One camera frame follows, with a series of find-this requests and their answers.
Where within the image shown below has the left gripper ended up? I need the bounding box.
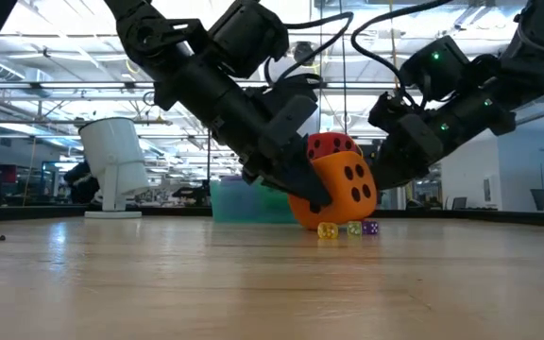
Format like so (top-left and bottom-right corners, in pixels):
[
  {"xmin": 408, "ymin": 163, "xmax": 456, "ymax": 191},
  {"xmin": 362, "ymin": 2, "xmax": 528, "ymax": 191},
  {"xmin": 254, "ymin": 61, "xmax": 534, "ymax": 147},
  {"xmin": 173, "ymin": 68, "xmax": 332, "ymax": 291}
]
[{"xmin": 219, "ymin": 92, "xmax": 333, "ymax": 208}]

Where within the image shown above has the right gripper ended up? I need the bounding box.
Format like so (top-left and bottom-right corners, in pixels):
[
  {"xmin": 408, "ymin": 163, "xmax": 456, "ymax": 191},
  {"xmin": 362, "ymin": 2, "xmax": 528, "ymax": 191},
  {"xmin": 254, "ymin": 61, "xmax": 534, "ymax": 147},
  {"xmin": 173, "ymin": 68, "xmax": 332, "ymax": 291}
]
[{"xmin": 369, "ymin": 106, "xmax": 480, "ymax": 192}]

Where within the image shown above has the large red foam die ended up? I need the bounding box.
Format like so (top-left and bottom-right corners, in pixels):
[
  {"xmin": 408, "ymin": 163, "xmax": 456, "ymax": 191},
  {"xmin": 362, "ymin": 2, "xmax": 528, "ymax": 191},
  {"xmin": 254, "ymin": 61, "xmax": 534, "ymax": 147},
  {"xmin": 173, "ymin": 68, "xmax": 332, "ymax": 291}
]
[{"xmin": 305, "ymin": 131, "xmax": 364, "ymax": 162}]

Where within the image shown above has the large orange foam die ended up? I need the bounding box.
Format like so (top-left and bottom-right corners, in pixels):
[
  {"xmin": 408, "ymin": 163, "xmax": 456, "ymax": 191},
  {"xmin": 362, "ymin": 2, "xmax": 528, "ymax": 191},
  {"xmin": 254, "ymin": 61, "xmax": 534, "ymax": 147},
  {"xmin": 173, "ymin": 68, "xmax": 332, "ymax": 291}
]
[{"xmin": 287, "ymin": 150, "xmax": 379, "ymax": 231}]

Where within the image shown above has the small clear yellow die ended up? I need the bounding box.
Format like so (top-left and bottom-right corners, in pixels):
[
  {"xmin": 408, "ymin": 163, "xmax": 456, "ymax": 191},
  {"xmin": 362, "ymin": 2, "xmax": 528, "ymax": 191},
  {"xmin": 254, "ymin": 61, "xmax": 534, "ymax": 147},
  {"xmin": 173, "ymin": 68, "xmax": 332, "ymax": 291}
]
[{"xmin": 317, "ymin": 221, "xmax": 340, "ymax": 240}]

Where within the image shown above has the teal translucent plastic bin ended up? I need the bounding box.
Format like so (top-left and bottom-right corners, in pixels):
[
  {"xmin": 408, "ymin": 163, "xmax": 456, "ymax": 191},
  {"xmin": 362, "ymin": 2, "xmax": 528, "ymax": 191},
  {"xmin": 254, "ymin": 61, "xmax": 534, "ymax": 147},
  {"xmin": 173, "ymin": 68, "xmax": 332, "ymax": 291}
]
[{"xmin": 209, "ymin": 178, "xmax": 301, "ymax": 225}]

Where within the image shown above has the white cylindrical lamp on stand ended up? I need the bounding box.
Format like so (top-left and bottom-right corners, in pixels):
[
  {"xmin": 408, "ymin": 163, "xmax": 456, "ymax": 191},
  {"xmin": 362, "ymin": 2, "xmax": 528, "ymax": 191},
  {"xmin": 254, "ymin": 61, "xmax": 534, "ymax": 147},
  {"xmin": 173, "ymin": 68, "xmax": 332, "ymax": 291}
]
[{"xmin": 77, "ymin": 116, "xmax": 152, "ymax": 220}]

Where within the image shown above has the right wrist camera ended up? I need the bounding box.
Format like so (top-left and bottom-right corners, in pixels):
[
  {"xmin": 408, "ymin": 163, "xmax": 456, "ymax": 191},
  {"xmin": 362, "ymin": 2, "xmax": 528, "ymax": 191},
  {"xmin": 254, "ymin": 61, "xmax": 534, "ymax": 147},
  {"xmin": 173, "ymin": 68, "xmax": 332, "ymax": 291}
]
[{"xmin": 368, "ymin": 91, "xmax": 444, "ymax": 166}]

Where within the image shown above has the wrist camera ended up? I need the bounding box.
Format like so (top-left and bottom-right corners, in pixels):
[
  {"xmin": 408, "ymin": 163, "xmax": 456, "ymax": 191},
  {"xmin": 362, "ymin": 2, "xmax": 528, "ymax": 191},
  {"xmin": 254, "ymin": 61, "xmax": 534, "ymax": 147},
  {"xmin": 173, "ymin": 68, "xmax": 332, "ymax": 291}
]
[
  {"xmin": 368, "ymin": 91, "xmax": 444, "ymax": 166},
  {"xmin": 257, "ymin": 74, "xmax": 321, "ymax": 145}
]

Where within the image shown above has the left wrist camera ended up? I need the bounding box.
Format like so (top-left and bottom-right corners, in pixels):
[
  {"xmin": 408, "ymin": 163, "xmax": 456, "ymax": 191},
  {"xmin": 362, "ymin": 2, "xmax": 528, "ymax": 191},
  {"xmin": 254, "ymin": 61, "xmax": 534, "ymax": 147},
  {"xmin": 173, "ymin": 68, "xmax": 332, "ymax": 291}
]
[{"xmin": 257, "ymin": 74, "xmax": 321, "ymax": 145}]

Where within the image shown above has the black ceiling cable reel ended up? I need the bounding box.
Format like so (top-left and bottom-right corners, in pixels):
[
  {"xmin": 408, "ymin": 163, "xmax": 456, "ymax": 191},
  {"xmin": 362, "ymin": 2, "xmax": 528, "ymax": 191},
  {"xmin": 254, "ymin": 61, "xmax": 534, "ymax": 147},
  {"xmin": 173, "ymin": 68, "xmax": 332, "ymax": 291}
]
[{"xmin": 293, "ymin": 41, "xmax": 316, "ymax": 67}]

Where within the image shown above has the yellow cable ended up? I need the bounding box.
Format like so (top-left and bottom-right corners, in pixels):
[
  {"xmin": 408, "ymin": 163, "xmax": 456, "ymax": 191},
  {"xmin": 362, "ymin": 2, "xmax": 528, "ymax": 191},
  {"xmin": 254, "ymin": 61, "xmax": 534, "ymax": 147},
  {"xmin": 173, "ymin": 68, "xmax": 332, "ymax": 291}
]
[{"xmin": 388, "ymin": 0, "xmax": 400, "ymax": 91}]

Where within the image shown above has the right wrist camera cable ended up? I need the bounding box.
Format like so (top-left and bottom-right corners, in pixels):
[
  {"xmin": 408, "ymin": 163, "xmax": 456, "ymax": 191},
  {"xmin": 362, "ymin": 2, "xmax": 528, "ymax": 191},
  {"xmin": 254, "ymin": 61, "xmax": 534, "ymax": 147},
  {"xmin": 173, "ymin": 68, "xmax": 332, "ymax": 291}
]
[{"xmin": 349, "ymin": 0, "xmax": 453, "ymax": 108}]

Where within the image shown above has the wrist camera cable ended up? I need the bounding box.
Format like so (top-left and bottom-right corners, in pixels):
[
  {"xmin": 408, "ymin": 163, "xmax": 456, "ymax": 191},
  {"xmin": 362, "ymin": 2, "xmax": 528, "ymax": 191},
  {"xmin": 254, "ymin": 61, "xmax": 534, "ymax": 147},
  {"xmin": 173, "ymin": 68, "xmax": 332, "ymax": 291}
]
[
  {"xmin": 263, "ymin": 11, "xmax": 355, "ymax": 85},
  {"xmin": 349, "ymin": 0, "xmax": 453, "ymax": 108}
]

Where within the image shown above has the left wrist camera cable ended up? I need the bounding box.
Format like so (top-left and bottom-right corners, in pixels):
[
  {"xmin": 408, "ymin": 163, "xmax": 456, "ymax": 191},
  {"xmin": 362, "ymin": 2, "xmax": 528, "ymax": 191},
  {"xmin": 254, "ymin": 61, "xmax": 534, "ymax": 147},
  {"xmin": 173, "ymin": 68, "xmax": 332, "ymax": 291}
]
[{"xmin": 263, "ymin": 11, "xmax": 355, "ymax": 85}]

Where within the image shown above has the black aluminium table frame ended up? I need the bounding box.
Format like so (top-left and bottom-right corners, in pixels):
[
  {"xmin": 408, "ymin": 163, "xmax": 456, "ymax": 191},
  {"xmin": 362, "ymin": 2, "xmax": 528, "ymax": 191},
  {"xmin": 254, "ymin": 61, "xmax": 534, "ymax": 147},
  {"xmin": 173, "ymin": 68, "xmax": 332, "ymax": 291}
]
[{"xmin": 0, "ymin": 203, "xmax": 544, "ymax": 229}]

